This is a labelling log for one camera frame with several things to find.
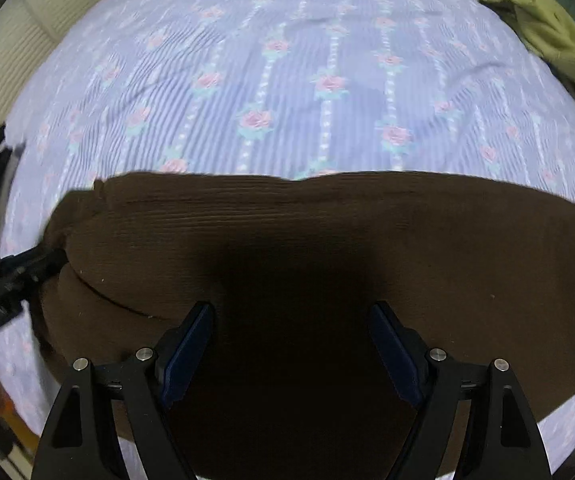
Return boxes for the olive green garment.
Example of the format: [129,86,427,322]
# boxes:
[479,0,575,100]

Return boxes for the brown corduroy pants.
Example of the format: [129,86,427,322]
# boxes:
[38,170,575,478]

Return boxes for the purple floral bed sheet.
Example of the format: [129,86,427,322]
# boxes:
[0,0,575,480]

